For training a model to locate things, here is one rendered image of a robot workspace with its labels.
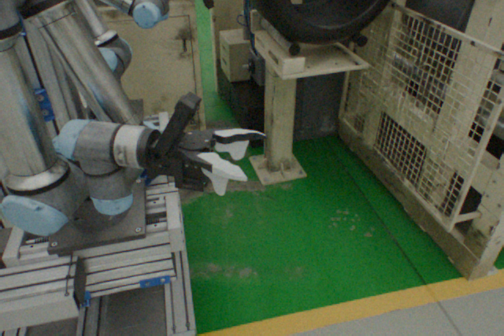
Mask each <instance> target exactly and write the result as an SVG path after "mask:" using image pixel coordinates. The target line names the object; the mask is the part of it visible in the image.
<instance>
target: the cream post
mask: <svg viewBox="0 0 504 336"><path fill-rule="evenodd" d="M291 2H292V4H302V0H291ZM296 84H297V78H295V79H283V80H282V79H281V78H280V77H279V76H278V75H277V74H276V72H275V71H274V70H273V69H272V67H271V66H270V65H269V63H268V62H267V61H266V60H265V135H266V139H264V159H265V158H267V168H268V170H269V172H270V173H274V172H280V163H282V164H283V170H284V171H286V170H290V168H291V155H292V144H293V131H294V119H295V95H296Z"/></svg>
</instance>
